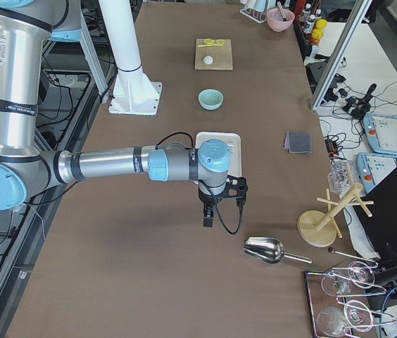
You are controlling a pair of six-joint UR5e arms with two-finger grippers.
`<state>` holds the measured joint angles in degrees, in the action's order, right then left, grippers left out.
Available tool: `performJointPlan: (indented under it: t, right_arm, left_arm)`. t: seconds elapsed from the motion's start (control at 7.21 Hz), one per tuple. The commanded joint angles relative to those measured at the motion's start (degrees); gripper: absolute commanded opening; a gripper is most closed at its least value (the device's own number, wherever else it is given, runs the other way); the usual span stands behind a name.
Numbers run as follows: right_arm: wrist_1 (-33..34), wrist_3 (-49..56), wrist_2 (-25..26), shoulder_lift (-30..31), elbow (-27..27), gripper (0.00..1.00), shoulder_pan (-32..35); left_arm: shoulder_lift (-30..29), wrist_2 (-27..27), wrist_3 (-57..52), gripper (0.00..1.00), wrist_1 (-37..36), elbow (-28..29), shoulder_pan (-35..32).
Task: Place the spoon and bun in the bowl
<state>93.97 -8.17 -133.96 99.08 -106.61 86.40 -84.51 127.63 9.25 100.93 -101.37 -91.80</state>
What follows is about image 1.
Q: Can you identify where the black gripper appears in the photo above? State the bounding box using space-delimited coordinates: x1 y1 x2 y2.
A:
198 190 220 227

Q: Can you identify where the white steamed bun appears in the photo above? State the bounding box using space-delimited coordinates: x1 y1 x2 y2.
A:
203 56 213 65

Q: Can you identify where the mint green bowl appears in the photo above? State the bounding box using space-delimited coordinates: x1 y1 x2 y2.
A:
198 89 224 111

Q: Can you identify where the pink bowl with ice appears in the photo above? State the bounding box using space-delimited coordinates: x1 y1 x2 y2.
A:
266 8 295 32

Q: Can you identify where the metal scoop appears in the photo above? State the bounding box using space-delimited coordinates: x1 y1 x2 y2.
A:
244 237 313 264

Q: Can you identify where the white rabbit tray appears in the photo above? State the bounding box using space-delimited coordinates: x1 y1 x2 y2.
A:
196 132 242 177

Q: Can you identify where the wooden mug tree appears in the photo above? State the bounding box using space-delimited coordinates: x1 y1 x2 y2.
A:
296 163 374 247

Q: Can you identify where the grey folded cloth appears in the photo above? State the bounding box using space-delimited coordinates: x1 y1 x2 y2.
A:
284 131 312 154

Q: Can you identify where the clear plastic container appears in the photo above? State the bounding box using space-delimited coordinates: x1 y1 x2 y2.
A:
327 160 355 196

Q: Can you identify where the bamboo cutting board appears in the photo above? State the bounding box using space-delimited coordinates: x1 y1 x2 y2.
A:
194 38 233 70

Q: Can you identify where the lower teach pendant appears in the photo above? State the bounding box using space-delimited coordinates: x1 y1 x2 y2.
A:
356 152 397 194

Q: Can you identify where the teach pendant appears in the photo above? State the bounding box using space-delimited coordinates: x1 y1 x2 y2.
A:
356 152 397 194
363 113 397 156

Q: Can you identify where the yellow plastic knife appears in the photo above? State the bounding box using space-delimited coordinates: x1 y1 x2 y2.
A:
197 43 221 48

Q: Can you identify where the upper teach pendant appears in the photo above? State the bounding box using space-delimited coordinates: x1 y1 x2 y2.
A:
363 113 397 156

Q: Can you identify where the metal muddler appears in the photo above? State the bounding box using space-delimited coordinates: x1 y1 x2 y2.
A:
277 1 287 22

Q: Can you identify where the black camera cable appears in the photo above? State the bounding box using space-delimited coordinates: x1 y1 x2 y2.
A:
209 186 244 235

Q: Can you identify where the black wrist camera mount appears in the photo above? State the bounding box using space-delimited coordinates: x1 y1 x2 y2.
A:
225 175 248 201

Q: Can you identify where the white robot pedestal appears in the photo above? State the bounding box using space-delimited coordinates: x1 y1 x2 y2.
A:
99 0 162 116

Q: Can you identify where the wire glass rack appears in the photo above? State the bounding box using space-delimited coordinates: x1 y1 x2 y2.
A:
304 260 395 337

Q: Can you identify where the aluminium frame post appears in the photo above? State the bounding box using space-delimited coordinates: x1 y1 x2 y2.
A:
310 0 372 111

